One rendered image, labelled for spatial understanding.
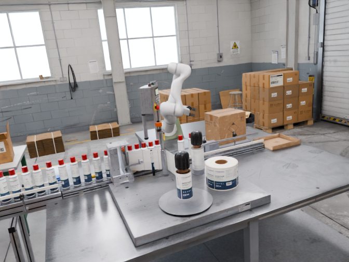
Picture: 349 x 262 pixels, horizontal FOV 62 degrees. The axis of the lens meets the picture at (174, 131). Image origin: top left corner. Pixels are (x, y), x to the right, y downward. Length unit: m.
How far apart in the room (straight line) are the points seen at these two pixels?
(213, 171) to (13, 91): 6.30
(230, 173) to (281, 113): 4.32
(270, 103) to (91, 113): 4.28
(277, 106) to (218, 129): 3.37
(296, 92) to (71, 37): 5.07
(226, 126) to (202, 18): 5.87
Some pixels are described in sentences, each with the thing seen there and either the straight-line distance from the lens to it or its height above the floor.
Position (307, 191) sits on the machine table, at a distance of 1.95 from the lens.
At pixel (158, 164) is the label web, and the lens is 2.05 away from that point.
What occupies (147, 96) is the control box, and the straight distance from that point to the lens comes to 2.09.
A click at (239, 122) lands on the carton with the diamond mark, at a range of 2.73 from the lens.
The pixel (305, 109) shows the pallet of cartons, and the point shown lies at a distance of 6.41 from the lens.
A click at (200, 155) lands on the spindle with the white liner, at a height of 1.02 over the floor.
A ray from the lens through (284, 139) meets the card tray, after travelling 2.89.
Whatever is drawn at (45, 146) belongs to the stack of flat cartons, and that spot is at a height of 0.17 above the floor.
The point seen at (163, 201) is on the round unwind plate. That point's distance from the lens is 1.69.
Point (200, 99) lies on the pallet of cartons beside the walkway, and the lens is 5.78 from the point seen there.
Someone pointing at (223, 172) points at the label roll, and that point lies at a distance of 1.74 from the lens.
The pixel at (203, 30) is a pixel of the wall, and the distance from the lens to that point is 8.26.
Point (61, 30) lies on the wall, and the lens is 7.48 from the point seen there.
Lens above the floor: 1.70
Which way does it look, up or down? 15 degrees down
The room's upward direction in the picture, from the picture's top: 5 degrees counter-clockwise
